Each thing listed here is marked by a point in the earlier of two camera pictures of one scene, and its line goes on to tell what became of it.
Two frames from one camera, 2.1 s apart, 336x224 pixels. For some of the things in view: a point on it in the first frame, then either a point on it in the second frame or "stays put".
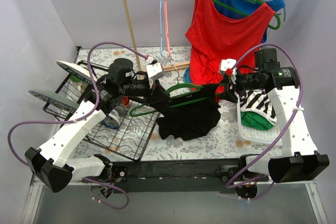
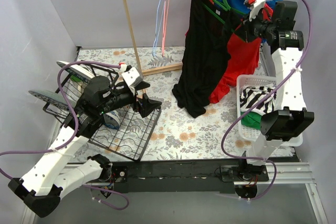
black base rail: [204, 176] stays put
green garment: [254, 120] stays put
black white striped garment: [259, 102] stays put
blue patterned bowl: [112, 120] stays put
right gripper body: [232, 85] to [245, 30]
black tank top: [189, 121] to [209, 25]
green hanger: [167, 93] to [227, 8]
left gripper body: [154, 88] to [142, 102]
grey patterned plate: [58, 100] stays put
